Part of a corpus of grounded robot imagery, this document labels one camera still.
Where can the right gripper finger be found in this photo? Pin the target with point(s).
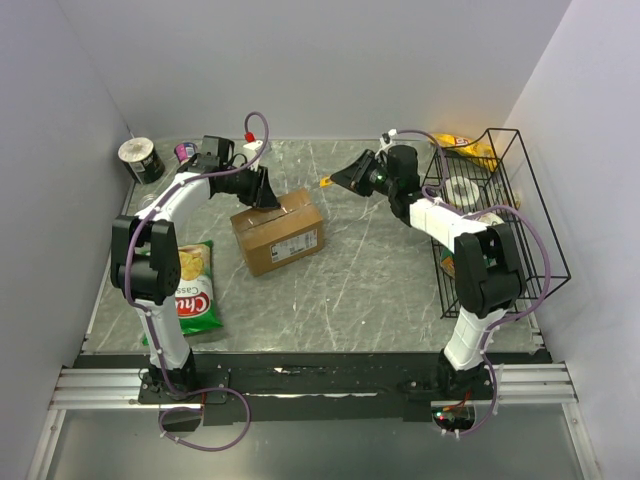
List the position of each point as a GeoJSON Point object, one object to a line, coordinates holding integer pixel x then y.
{"type": "Point", "coordinates": [352, 182]}
{"type": "Point", "coordinates": [356, 169]}

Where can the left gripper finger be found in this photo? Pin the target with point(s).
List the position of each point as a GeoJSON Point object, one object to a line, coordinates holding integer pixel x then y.
{"type": "Point", "coordinates": [255, 196]}
{"type": "Point", "coordinates": [266, 198]}

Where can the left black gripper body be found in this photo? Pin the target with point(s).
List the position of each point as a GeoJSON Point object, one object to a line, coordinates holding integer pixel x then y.
{"type": "Point", "coordinates": [240, 181]}

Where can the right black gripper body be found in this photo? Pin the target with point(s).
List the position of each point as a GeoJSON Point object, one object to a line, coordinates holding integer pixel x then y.
{"type": "Point", "coordinates": [377, 178]}

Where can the yellow utility knife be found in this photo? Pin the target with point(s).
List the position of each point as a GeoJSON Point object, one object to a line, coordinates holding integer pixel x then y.
{"type": "Point", "coordinates": [326, 182]}

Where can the brown cardboard express box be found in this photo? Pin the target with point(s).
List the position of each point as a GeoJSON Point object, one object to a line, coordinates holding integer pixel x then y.
{"type": "Point", "coordinates": [270, 239]}

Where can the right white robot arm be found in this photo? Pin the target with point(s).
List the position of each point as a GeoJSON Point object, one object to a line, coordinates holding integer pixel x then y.
{"type": "Point", "coordinates": [488, 277]}

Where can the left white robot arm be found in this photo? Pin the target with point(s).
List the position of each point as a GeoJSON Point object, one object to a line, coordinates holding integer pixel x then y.
{"type": "Point", "coordinates": [145, 262]}

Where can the purple yogurt cup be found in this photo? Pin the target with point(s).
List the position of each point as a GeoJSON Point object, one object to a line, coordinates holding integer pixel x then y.
{"type": "Point", "coordinates": [184, 151]}

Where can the yellow chips bag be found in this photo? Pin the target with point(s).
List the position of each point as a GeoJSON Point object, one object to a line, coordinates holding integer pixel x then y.
{"type": "Point", "coordinates": [478, 152]}

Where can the tin food can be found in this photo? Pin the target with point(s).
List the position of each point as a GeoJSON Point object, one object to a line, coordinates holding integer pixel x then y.
{"type": "Point", "coordinates": [146, 201]}

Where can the black cylindrical snack can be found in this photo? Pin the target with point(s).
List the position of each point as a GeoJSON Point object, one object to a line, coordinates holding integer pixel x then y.
{"type": "Point", "coordinates": [141, 160]}

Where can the green packet in rack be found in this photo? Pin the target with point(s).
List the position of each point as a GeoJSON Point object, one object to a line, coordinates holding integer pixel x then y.
{"type": "Point", "coordinates": [447, 263]}

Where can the green Chuba chips bag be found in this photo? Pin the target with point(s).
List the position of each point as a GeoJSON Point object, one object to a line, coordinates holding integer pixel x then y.
{"type": "Point", "coordinates": [194, 298]}

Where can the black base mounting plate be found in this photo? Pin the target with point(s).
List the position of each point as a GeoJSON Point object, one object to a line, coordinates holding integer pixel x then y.
{"type": "Point", "coordinates": [320, 386]}

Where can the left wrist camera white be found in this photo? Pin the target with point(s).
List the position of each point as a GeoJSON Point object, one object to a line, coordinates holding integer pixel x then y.
{"type": "Point", "coordinates": [253, 149]}

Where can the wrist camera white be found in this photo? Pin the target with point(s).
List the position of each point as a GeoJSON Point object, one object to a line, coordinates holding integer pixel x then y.
{"type": "Point", "coordinates": [387, 140]}
{"type": "Point", "coordinates": [253, 149]}

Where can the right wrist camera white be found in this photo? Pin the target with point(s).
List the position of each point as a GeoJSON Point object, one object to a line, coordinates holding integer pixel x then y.
{"type": "Point", "coordinates": [387, 140]}

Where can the black wire rack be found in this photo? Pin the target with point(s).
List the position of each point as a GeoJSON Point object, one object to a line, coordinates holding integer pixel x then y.
{"type": "Point", "coordinates": [514, 183]}

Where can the aluminium rail frame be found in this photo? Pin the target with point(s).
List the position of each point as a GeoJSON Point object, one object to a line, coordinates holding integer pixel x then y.
{"type": "Point", "coordinates": [119, 389]}

